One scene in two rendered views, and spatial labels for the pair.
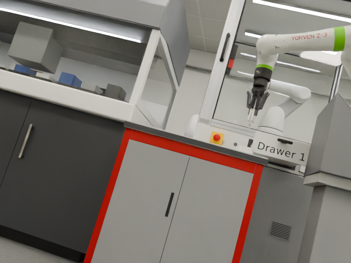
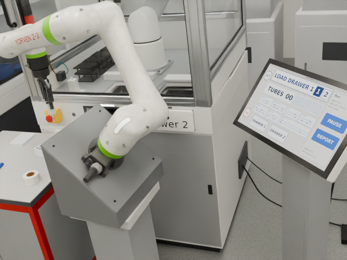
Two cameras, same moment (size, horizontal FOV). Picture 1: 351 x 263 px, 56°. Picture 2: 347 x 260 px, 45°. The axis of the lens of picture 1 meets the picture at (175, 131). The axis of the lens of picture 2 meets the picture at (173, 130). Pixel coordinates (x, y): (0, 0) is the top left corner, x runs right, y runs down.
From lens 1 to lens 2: 184 cm
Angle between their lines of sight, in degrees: 38
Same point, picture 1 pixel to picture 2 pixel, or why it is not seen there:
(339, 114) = (51, 166)
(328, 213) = (94, 234)
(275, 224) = not seen: hidden behind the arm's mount
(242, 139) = (77, 108)
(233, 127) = (63, 97)
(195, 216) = (10, 246)
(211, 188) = (8, 227)
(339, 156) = (68, 202)
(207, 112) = (34, 88)
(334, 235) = (106, 249)
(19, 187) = not seen: outside the picture
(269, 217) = not seen: hidden behind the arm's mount
